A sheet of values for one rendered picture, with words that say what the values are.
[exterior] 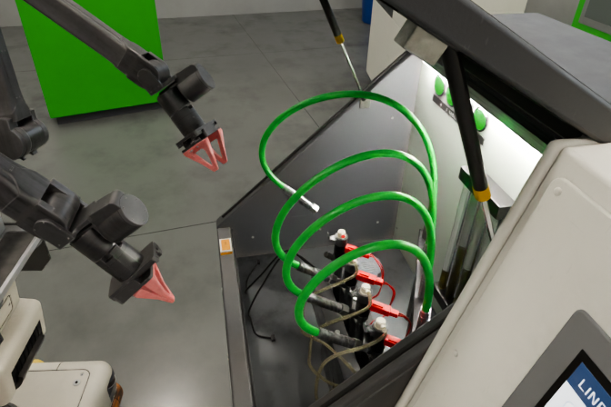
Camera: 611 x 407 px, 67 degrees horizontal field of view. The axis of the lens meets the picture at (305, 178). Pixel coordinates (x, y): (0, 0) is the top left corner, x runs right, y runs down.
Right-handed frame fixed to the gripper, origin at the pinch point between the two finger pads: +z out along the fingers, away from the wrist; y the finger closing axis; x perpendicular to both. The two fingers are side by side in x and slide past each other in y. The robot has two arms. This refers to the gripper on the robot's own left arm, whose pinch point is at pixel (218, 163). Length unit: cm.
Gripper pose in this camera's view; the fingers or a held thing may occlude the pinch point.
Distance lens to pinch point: 109.7
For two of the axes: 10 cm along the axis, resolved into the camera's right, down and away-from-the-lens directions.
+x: -7.9, 4.5, 4.2
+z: 5.6, 8.1, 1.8
